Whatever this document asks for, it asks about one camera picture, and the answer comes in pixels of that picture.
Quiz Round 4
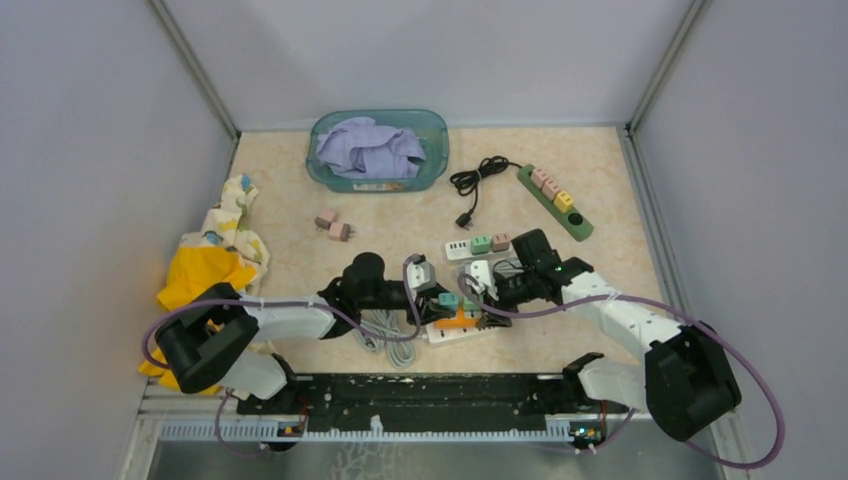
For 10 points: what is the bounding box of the teal plug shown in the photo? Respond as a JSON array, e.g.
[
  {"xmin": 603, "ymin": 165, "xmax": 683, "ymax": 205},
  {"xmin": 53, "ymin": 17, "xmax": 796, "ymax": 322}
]
[{"xmin": 437, "ymin": 292, "xmax": 461, "ymax": 311}]

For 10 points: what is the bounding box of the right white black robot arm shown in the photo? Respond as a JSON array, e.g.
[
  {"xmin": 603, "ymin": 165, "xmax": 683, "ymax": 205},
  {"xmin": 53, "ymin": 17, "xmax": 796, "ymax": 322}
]
[{"xmin": 460, "ymin": 229, "xmax": 741, "ymax": 442}]

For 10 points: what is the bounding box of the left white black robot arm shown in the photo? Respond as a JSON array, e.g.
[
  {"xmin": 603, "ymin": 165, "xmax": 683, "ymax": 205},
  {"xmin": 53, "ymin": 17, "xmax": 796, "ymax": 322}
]
[{"xmin": 142, "ymin": 252, "xmax": 445, "ymax": 414}]

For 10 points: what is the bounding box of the pink plug on small strip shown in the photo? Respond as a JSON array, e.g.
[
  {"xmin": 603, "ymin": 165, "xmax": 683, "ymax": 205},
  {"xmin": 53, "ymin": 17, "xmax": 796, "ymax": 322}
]
[{"xmin": 490, "ymin": 232, "xmax": 511, "ymax": 252}]

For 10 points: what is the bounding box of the green plug on small strip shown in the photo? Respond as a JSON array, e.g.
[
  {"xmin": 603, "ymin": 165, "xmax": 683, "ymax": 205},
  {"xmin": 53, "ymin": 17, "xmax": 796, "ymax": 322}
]
[{"xmin": 469, "ymin": 235, "xmax": 492, "ymax": 256}]

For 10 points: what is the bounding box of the yellow plug on green strip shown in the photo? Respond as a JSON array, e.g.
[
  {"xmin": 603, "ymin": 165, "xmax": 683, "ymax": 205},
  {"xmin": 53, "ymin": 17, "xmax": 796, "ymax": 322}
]
[{"xmin": 552, "ymin": 191, "xmax": 574, "ymax": 214}]

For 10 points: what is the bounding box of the pink plug on green strip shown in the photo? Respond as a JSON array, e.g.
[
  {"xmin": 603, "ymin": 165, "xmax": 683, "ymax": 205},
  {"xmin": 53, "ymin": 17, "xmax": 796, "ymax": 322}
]
[{"xmin": 530, "ymin": 167, "xmax": 549, "ymax": 189}]

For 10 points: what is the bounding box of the orange power strip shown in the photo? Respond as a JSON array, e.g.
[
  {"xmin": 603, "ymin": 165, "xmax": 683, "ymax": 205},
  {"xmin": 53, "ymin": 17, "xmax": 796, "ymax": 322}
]
[{"xmin": 433, "ymin": 308, "xmax": 482, "ymax": 330}]

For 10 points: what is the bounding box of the small white power strip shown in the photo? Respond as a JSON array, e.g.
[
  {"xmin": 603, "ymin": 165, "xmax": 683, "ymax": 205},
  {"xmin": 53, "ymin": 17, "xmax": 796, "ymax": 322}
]
[{"xmin": 444, "ymin": 238, "xmax": 515, "ymax": 262}]

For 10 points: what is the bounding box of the green power strip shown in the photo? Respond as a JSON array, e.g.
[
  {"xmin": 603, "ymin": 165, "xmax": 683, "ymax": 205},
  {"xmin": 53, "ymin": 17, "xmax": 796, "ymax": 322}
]
[{"xmin": 516, "ymin": 164, "xmax": 594, "ymax": 242}]

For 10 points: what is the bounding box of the lavender crumpled cloth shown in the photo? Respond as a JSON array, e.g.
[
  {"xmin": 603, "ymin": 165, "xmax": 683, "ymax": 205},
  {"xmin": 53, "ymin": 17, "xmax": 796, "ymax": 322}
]
[{"xmin": 315, "ymin": 117, "xmax": 427, "ymax": 180}]

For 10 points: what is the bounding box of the teal plastic basin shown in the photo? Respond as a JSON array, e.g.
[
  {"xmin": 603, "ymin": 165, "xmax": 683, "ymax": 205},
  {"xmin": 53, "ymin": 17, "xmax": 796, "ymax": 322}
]
[{"xmin": 305, "ymin": 109, "xmax": 450, "ymax": 193}]

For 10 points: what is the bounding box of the patterned cream cloth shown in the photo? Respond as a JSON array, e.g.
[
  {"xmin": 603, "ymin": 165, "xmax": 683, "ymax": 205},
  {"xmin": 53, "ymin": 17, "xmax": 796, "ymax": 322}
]
[{"xmin": 177, "ymin": 174, "xmax": 271, "ymax": 294}]

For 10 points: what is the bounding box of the yellow cloth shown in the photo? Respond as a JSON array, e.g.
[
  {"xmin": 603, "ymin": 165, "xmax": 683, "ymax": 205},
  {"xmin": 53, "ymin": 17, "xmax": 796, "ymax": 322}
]
[{"xmin": 137, "ymin": 246, "xmax": 258, "ymax": 397}]

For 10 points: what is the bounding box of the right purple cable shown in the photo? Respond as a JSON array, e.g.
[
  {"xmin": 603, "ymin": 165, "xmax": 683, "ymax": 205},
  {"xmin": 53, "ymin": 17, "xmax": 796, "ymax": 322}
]
[{"xmin": 457, "ymin": 272, "xmax": 786, "ymax": 472}]

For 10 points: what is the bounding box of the grey cord of small strip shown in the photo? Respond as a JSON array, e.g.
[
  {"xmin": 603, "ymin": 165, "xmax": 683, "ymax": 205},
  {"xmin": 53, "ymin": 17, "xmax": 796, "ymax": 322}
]
[{"xmin": 455, "ymin": 248, "xmax": 531, "ymax": 280}]

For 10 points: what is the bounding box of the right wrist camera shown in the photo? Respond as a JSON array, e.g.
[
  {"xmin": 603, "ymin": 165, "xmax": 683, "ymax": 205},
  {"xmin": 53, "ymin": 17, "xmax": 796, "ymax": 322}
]
[{"xmin": 464, "ymin": 260, "xmax": 498, "ymax": 299}]

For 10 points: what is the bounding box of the grey coiled power cord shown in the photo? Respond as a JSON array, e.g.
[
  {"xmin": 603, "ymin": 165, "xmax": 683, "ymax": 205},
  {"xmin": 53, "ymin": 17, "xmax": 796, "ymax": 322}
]
[{"xmin": 351, "ymin": 307, "xmax": 432, "ymax": 370}]

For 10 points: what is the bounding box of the black coiled cable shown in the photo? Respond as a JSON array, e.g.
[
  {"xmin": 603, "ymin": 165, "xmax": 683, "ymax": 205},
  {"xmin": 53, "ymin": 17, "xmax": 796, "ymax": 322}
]
[{"xmin": 449, "ymin": 155, "xmax": 525, "ymax": 231}]

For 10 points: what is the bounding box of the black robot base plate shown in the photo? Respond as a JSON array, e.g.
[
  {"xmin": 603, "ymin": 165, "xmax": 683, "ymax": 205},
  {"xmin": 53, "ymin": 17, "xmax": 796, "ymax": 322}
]
[{"xmin": 237, "ymin": 373, "xmax": 626, "ymax": 433}]

